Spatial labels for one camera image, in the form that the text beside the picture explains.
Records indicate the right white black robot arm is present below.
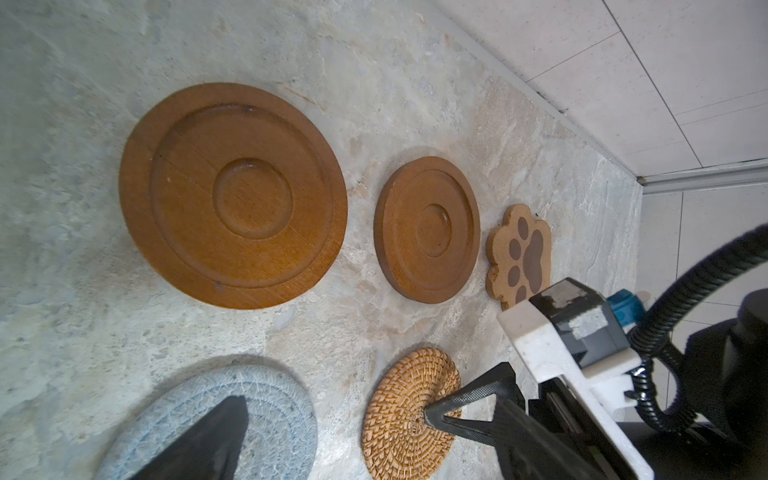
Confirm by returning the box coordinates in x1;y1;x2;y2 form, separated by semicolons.
424;226;767;479

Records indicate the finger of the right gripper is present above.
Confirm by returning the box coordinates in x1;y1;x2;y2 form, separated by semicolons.
424;362;525;446

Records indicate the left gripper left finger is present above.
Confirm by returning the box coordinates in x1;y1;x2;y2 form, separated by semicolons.
132;396;249;480

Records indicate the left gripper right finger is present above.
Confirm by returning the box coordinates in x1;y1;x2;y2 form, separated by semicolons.
491;399;605;479

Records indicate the brown wooden coaster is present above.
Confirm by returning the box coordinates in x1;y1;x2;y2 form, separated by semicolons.
119;82;348;310
373;156;480;304

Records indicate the cork paw print coaster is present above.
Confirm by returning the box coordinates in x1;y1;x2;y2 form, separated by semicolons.
486;204;552;311

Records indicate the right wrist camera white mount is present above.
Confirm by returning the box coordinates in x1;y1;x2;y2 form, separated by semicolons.
497;278;654;479

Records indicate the grey woven round coaster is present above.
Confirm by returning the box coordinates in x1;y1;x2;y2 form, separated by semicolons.
96;364;318;479

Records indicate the rattan woven round coaster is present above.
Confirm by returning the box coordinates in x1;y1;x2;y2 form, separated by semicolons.
361;347;461;479

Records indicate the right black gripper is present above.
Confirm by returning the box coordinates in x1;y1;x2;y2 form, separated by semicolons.
536;378;767;479

